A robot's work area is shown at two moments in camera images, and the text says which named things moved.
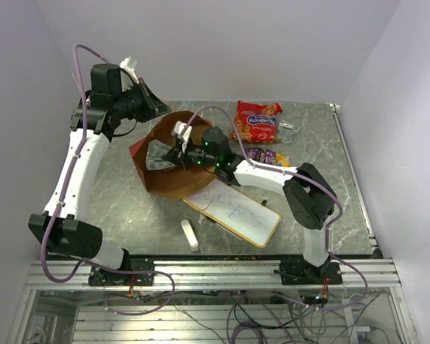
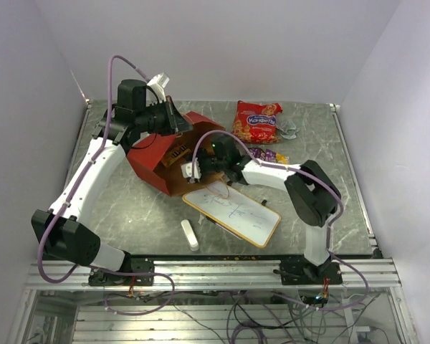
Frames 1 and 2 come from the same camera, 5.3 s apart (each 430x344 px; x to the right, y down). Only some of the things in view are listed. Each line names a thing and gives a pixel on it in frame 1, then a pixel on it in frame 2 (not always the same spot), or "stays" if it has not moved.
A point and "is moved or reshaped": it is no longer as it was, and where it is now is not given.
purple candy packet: [270, 157] stays
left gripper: [153, 104] → [175, 121]
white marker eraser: [189, 234] stays
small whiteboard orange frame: [237, 210] stays
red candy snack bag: [255, 124] stays
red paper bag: [172, 182] is moved or reshaped
